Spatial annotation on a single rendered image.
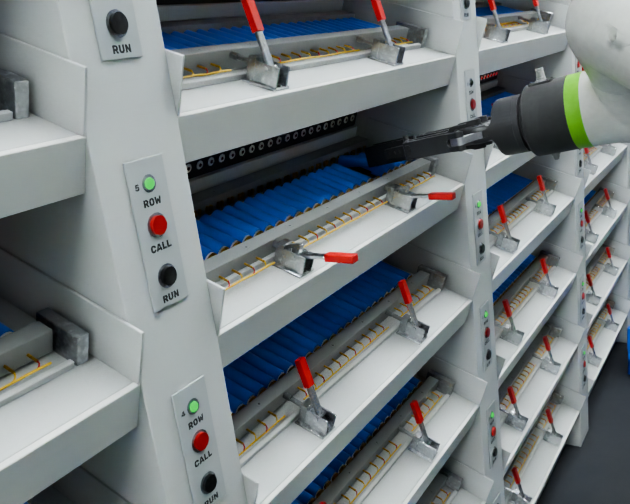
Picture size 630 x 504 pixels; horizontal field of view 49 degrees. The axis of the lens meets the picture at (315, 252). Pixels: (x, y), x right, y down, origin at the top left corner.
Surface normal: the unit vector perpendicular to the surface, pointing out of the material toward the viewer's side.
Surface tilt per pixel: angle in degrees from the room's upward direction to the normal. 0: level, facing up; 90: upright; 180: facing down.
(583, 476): 0
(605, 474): 0
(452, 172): 90
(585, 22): 88
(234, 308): 20
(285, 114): 110
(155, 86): 90
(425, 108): 90
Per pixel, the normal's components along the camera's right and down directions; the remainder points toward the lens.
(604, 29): -0.86, 0.13
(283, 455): 0.17, -0.87
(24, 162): 0.83, 0.38
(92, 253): -0.54, 0.30
